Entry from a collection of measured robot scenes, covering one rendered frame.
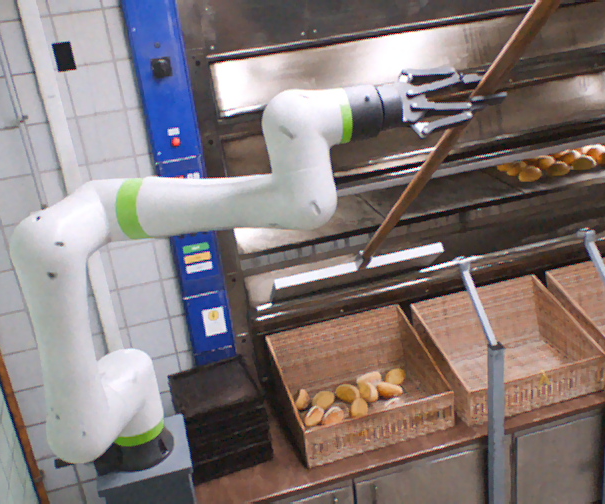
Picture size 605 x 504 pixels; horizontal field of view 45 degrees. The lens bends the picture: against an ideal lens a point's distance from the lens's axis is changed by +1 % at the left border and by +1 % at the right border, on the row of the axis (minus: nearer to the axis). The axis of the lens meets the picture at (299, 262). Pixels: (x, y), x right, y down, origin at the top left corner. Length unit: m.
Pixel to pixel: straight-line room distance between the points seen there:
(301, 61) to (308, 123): 1.35
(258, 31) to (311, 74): 0.23
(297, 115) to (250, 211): 0.19
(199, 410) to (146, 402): 0.84
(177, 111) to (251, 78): 0.27
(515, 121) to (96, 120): 1.51
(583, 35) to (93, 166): 1.80
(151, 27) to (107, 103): 0.28
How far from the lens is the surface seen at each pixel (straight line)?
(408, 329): 2.85
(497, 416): 2.59
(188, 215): 1.31
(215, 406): 2.44
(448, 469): 2.71
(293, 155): 1.19
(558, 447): 2.91
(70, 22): 2.40
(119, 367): 1.60
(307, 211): 1.20
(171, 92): 2.41
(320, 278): 2.21
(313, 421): 2.70
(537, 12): 1.18
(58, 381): 1.44
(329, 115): 1.20
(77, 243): 1.31
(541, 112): 2.94
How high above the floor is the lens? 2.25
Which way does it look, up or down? 25 degrees down
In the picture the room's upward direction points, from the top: 7 degrees counter-clockwise
